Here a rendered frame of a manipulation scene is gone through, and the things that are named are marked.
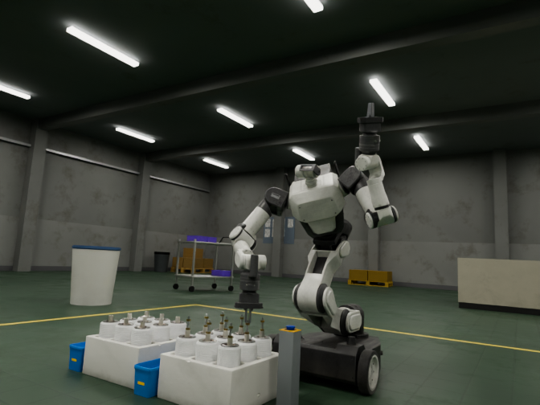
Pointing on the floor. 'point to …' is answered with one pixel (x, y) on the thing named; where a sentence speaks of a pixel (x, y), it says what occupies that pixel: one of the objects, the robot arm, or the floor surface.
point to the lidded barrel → (93, 275)
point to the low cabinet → (499, 285)
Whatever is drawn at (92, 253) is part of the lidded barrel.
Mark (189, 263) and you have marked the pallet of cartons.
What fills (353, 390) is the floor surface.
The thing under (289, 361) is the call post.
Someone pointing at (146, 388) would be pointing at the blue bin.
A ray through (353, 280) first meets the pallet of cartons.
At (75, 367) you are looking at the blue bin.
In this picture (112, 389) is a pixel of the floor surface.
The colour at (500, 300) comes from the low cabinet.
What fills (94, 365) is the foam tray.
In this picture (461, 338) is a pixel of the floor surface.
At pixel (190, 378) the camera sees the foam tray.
